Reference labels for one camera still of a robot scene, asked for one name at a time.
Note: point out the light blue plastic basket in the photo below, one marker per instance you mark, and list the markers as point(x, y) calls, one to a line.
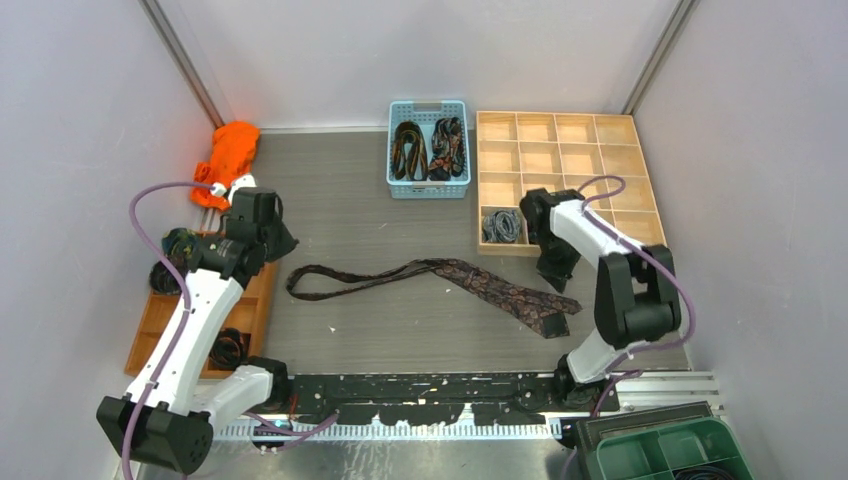
point(426, 115)

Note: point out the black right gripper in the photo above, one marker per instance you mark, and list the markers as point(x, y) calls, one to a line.
point(558, 276)

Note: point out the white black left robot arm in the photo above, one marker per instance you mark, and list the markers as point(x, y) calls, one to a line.
point(160, 420)

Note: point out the red floral dark tie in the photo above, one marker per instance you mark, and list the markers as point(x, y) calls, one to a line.
point(448, 148)

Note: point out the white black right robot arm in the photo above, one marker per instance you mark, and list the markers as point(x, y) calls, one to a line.
point(636, 300)

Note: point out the brown paisley patterned tie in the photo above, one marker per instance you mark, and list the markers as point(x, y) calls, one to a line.
point(542, 312)

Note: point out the orange striped dark tie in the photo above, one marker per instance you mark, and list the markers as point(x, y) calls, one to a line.
point(408, 153)

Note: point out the orange cloth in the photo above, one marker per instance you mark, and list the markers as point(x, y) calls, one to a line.
point(234, 148)

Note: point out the grey patterned rolled tie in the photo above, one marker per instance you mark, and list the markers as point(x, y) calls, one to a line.
point(501, 226)

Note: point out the green plastic bin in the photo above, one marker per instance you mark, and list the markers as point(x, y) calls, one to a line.
point(703, 448)

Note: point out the black orange rolled tie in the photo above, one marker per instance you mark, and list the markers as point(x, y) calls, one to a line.
point(229, 350)

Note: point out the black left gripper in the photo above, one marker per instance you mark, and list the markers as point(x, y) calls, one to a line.
point(287, 243)

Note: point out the light wooden compartment tray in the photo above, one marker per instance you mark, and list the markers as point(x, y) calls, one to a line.
point(599, 154)

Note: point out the perforated aluminium rail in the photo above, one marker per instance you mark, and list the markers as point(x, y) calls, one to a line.
point(465, 429)

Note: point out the dark brown rolled tie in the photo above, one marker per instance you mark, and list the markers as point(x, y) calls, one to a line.
point(162, 281)

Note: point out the blue yellow rolled tie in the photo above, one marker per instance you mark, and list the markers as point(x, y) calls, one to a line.
point(179, 243)

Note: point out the dark framed box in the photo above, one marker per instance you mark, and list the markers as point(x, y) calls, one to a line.
point(636, 414)

